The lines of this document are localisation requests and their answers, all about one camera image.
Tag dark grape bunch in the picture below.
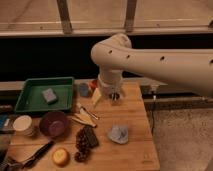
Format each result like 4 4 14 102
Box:
74 129 91 162

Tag white stacked cups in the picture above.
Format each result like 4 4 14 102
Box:
13 115 35 137

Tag purple bowl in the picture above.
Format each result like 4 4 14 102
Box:
39 111 70 138

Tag yellow apple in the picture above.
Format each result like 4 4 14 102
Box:
52 148 70 167

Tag dark scrubbing pad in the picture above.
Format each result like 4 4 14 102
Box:
83 126 99 148

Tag blue box at left edge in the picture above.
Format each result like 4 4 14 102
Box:
0 115 12 131

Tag blue sponge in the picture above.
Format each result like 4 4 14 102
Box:
42 88 58 104

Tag silver spoon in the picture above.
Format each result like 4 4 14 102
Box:
77 103 100 120

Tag green plastic tray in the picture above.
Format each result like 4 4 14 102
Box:
15 77 74 114

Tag red small object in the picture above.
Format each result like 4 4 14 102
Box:
89 79 97 92

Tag black handled knife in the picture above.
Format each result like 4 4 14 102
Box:
23 141 54 168

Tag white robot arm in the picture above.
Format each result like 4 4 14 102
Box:
91 33 213 98

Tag crumpled blue-white cloth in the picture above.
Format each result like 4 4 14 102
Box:
107 125 129 144

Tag blue cup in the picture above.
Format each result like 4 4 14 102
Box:
78 83 89 97

